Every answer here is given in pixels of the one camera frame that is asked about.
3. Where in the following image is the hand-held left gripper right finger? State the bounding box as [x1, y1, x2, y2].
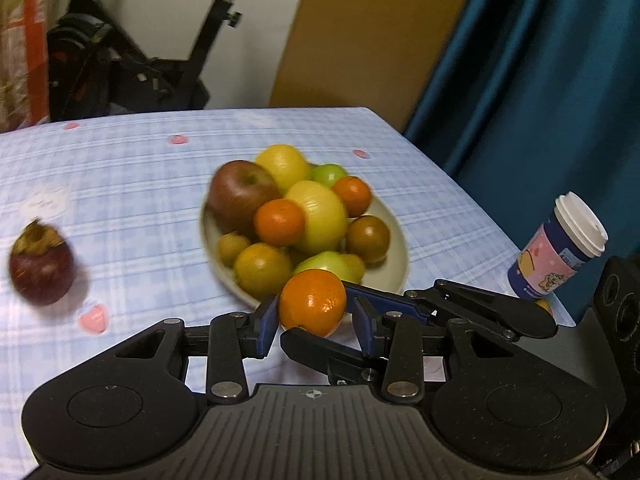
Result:
[352, 297, 506, 405]

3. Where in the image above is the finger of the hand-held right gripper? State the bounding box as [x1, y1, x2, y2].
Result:
[280, 327, 388, 386]
[344, 280, 558, 343]

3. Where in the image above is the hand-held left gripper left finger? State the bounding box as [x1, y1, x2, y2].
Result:
[115, 296, 279, 403]

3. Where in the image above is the beige round plate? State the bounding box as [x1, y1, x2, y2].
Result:
[199, 190, 411, 311]

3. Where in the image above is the orange tangerine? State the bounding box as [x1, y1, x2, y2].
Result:
[331, 176, 373, 217]
[253, 198, 307, 247]
[278, 269, 347, 338]

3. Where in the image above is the greenish-orange tangerine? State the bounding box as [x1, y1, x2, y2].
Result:
[234, 242, 294, 300]

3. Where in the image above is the brownish-green tangerine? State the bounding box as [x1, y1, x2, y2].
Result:
[346, 215, 391, 263]

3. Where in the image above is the yellow citrus fruit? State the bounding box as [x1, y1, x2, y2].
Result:
[255, 144, 312, 196]
[285, 180, 349, 256]

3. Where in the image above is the red-brown apple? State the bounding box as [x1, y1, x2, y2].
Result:
[207, 160, 282, 233]

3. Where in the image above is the green round fruit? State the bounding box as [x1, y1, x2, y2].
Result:
[312, 163, 347, 188]

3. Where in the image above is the small yellow round fruit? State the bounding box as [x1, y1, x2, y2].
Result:
[342, 254, 367, 285]

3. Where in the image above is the small tan round fruit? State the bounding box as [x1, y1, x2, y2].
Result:
[217, 232, 251, 267]

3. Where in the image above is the paper cup with white lid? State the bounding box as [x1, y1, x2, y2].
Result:
[506, 191, 609, 301]

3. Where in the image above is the dark purple mangosteen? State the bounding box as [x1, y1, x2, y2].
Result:
[7, 218, 77, 307]

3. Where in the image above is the blue curtain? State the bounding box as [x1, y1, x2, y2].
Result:
[402, 0, 640, 321]

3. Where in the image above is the black exercise bike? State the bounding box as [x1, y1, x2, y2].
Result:
[47, 0, 298, 121]

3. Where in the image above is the wooden door panel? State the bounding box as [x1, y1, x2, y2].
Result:
[270, 0, 486, 133]

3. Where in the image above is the printed wall cloth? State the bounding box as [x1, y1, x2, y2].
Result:
[0, 0, 53, 133]

